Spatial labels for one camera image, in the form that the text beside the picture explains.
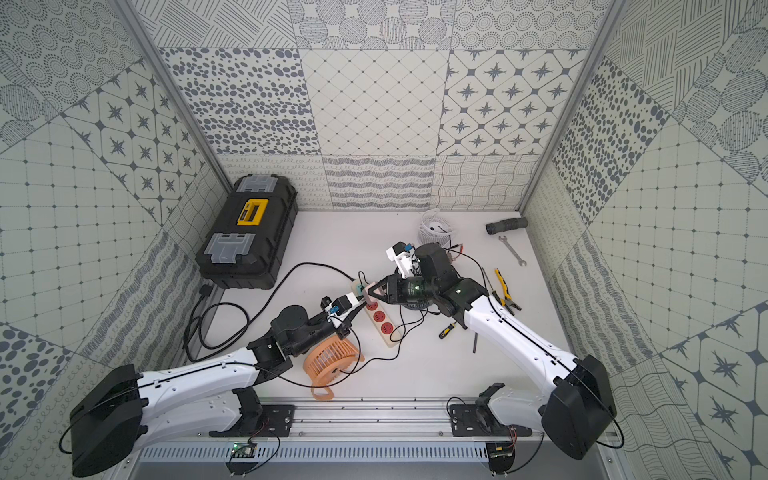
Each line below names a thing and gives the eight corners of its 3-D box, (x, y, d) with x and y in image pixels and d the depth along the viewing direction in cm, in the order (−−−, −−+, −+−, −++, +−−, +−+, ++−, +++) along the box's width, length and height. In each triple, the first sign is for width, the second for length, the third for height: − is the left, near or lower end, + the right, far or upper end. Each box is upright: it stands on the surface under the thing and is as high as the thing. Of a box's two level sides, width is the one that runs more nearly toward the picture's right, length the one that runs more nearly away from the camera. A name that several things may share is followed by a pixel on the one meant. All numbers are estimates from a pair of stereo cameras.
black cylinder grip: (488, 235, 113) (489, 231, 112) (483, 227, 116) (485, 223, 114) (528, 227, 116) (530, 223, 114) (522, 220, 119) (524, 216, 117)
